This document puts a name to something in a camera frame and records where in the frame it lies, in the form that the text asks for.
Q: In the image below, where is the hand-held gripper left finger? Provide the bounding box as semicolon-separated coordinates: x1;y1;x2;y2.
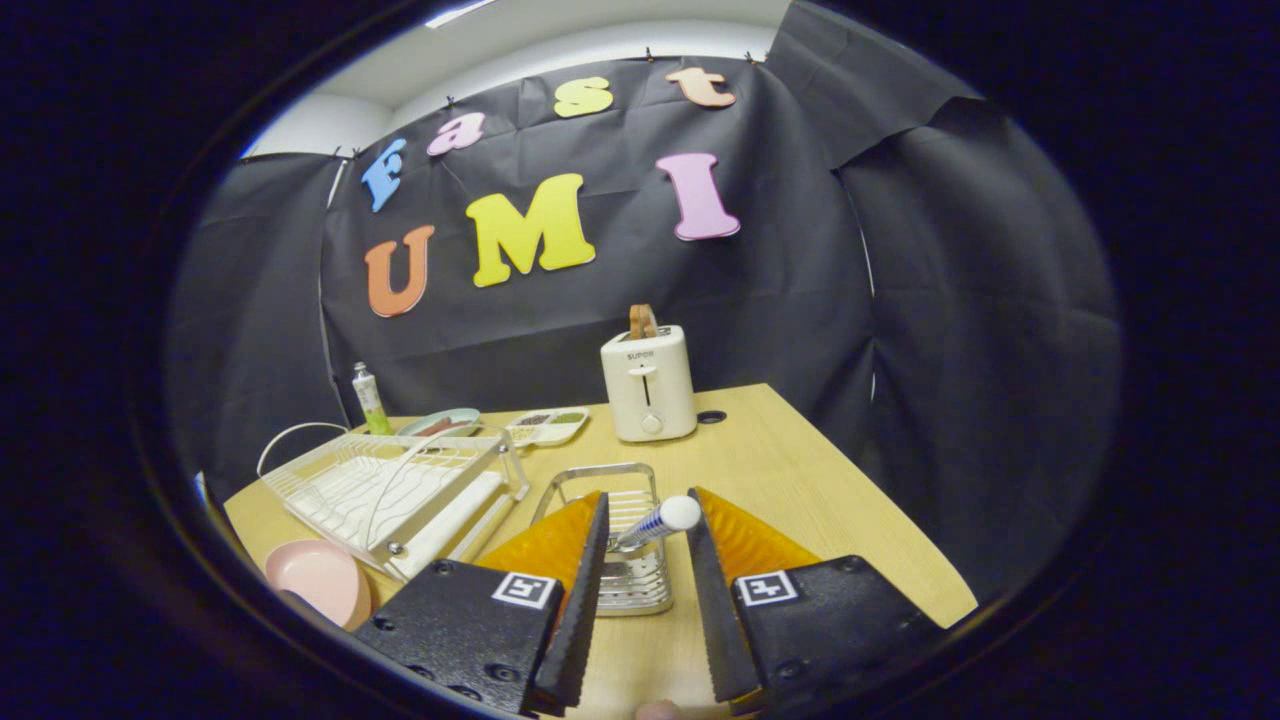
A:
352;490;611;717

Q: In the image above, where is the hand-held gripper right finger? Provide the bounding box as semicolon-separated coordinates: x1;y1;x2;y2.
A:
686;487;946;717

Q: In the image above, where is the metal wire basket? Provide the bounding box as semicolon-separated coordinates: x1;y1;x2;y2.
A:
530;462;674;617

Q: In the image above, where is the blue checked handle spoon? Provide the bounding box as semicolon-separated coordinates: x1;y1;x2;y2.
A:
612;495;703;553

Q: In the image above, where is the white wire dish rack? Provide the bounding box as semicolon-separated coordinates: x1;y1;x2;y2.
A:
256;421;531;583

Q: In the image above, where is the pink plate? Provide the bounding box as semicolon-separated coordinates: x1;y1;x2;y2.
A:
264;540;373;631

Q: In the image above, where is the pale green plate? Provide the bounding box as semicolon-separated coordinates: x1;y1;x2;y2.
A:
398;408;482;439

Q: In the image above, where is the green dish soap bottle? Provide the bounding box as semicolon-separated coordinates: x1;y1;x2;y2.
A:
352;362;393;436

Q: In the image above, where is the white divided grain tray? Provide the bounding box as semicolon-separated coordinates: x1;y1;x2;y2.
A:
503;406;591;448

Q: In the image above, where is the white toaster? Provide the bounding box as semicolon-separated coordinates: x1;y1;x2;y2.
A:
600;324;698;443

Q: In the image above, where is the white towel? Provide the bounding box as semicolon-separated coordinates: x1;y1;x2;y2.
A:
290;450;481;546

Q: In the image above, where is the black backdrop cloth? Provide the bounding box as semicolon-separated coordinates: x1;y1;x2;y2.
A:
165;0;1121;601

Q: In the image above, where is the ceiling light panel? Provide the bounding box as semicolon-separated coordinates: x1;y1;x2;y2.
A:
425;0;496;29

